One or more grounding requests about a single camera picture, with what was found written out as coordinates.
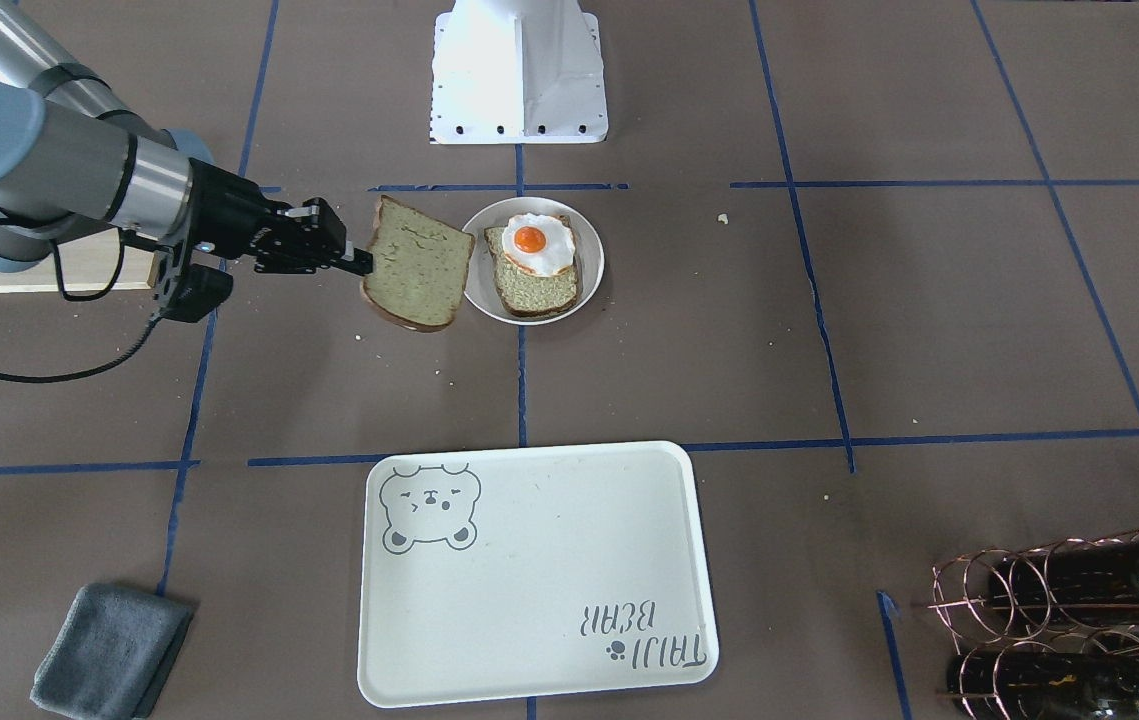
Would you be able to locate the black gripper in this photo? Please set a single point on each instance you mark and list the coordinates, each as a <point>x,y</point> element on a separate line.
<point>227,213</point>

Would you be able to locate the bread slice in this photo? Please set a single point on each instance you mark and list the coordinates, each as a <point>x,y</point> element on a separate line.
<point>420,267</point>
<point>526,295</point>

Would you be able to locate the white round plate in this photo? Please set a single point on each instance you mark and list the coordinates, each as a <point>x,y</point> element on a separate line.
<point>481,292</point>

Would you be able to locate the fried egg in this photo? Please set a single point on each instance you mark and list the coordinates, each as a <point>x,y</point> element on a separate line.
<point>538,245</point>

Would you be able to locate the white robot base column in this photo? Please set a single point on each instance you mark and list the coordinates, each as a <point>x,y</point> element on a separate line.
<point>517,72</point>

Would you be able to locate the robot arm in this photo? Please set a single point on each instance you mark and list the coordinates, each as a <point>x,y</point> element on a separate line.
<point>74,156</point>

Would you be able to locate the cream bear tray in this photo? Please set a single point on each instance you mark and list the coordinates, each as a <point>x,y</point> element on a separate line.
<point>501,574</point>

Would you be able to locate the grey folded cloth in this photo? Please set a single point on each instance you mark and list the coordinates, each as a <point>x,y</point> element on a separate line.
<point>114,654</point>

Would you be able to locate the green wine bottle back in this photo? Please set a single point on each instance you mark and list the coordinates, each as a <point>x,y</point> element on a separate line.
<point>1026,684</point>

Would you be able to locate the green wine bottle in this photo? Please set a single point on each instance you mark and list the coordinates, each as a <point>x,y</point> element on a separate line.
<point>1096,586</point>
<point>1026,684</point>

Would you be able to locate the green wine bottle middle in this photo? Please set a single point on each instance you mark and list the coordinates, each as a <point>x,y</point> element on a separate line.
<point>1096,586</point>

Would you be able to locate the copper wire bottle rack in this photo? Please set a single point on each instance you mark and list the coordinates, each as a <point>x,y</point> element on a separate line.
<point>1047,632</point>

